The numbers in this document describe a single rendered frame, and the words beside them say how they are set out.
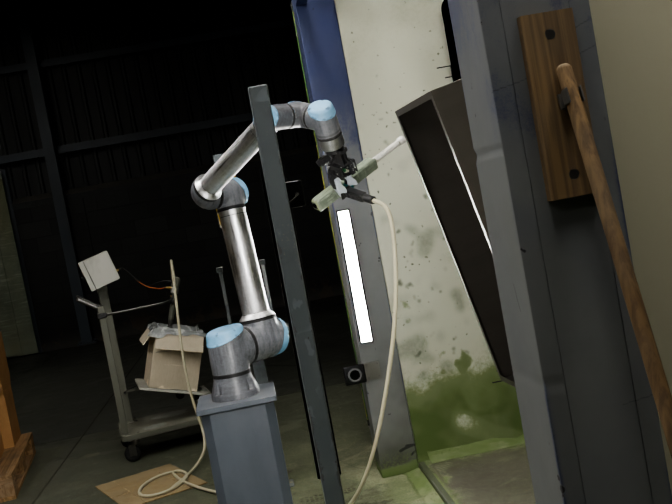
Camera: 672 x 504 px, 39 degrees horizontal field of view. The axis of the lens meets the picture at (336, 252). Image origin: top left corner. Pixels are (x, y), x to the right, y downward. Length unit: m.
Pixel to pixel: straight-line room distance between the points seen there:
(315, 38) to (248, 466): 1.96
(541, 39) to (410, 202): 2.92
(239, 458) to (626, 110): 2.31
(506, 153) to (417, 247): 2.92
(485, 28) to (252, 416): 2.36
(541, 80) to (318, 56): 2.95
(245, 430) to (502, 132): 2.32
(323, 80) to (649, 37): 2.74
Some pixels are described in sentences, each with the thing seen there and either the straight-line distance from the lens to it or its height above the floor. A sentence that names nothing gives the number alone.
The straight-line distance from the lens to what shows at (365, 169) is 3.54.
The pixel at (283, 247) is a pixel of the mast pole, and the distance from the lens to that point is 2.40.
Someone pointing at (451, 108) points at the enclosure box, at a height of 1.56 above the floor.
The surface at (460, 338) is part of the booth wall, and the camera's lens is 4.48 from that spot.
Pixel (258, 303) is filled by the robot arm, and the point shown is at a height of 0.97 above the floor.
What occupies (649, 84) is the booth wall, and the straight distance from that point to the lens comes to 1.80.
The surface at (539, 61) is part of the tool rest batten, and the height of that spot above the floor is 1.47.
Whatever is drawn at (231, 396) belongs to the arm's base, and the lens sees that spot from 3.65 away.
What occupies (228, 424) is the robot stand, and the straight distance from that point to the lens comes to 3.62.
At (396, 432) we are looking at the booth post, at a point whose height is 0.20.
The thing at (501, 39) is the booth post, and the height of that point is 1.52.
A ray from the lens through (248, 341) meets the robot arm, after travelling 3.69.
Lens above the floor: 1.32
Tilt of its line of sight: 3 degrees down
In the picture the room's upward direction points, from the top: 10 degrees counter-clockwise
